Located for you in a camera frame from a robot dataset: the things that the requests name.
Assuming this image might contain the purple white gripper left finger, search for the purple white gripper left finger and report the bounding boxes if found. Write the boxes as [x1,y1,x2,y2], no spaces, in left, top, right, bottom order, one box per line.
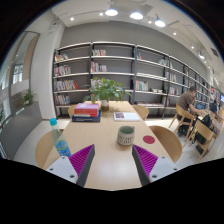
[47,144,95,187]

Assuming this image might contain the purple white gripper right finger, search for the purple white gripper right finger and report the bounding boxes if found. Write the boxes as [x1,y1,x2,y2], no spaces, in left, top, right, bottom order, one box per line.
[132,145,178,186]

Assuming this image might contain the clear water bottle blue cap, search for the clear water bottle blue cap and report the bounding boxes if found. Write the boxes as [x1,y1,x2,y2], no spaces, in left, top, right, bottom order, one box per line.
[50,118,71,157]

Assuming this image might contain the red round coaster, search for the red round coaster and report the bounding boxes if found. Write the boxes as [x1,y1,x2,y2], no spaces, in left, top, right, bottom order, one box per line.
[143,135,155,144]

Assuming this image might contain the wooden chair near right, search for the wooden chair near right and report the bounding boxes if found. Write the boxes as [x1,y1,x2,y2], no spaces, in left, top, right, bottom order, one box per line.
[150,126,182,162]

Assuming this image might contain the wooden chair near left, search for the wooden chair near left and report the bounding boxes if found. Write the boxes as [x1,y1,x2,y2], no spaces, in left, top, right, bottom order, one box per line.
[35,131,55,168]

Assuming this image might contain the green ceramic mug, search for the green ceramic mug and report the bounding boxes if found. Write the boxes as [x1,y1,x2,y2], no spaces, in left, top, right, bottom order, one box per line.
[117,126,135,146]

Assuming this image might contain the dark blue bottom book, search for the dark blue bottom book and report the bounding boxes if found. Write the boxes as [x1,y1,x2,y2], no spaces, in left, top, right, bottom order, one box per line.
[72,110,101,122]

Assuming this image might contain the wooden chair far right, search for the wooden chair far right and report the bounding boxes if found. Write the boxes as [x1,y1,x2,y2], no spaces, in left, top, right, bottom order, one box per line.
[133,105,149,120]

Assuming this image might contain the wooden chair far left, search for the wooden chair far left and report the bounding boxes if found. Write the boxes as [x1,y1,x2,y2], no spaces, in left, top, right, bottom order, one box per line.
[68,104,77,118]

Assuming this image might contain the pink red top books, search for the pink red top books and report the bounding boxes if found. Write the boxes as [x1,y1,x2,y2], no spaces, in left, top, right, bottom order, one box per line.
[74,103,99,117]

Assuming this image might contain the open white magazine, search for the open white magazine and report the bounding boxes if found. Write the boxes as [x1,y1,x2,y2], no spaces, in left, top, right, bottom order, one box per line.
[114,112,140,121]

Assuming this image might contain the wooden chair under man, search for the wooden chair under man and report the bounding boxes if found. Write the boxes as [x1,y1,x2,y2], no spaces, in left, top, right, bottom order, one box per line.
[174,105,194,133]

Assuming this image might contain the wooden chair with bag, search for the wooden chair with bag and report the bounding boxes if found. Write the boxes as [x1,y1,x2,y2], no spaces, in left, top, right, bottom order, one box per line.
[190,121,215,157]

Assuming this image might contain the black backpack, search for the black backpack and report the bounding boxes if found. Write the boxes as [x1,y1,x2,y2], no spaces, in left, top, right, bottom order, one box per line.
[202,114,212,127]

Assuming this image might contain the seated man brown shirt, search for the seated man brown shirt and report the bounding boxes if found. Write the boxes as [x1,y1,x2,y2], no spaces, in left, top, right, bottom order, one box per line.
[175,85,201,123]

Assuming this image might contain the laptop on far table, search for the laptop on far table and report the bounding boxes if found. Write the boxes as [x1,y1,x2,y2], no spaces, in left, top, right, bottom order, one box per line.
[195,103,205,110]

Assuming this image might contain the potted green plant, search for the potted green plant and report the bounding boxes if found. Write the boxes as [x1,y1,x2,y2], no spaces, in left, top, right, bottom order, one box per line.
[82,77,131,112]

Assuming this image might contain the small plant by window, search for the small plant by window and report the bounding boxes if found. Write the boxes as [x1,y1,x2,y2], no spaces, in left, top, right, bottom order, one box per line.
[22,90,35,105]

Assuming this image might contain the large grey bookshelf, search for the large grey bookshelf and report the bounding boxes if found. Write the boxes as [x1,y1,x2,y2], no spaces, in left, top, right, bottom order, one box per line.
[52,41,211,118]

